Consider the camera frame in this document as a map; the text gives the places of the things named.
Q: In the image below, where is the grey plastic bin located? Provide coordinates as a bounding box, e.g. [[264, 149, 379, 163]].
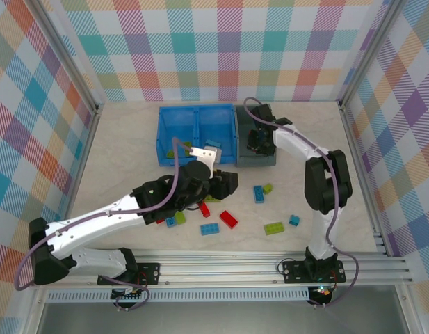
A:
[[234, 104, 278, 168]]

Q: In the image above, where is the long red lego brick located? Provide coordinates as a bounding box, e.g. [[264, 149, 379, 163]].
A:
[[219, 210, 238, 230]]

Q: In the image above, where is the blue two-compartment plastic bin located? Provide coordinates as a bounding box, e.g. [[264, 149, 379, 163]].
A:
[[154, 103, 236, 168]]

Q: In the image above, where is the small black circuit board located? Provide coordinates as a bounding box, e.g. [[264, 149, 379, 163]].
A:
[[309, 285, 332, 299], [111, 287, 145, 301]]

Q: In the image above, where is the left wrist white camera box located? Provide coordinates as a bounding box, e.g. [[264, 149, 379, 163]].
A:
[[189, 145, 222, 168]]

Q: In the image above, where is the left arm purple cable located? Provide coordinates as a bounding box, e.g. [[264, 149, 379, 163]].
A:
[[14, 136, 193, 311]]

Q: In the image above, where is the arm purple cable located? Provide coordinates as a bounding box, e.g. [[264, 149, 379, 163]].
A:
[[14, 136, 193, 311], [243, 97, 360, 309]]

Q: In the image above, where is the aluminium mounting rail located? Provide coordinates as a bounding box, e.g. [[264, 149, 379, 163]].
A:
[[29, 250, 413, 288]]

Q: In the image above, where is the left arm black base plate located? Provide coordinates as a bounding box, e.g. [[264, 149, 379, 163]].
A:
[[97, 262, 161, 286]]

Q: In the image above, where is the aluminium side rail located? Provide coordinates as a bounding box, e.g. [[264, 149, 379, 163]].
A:
[[339, 100, 391, 258], [63, 104, 104, 223]]

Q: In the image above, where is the perforated metal cable tray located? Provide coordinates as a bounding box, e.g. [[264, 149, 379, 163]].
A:
[[47, 290, 311, 303]]

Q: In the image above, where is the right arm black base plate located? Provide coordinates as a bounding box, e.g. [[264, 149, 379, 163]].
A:
[[282, 260, 346, 283]]

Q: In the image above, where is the aluminium frame post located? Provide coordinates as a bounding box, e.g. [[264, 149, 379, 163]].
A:
[[339, 0, 408, 109], [24, 0, 104, 116]]

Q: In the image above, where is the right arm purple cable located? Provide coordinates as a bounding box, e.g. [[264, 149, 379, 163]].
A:
[[243, 97, 360, 309]]

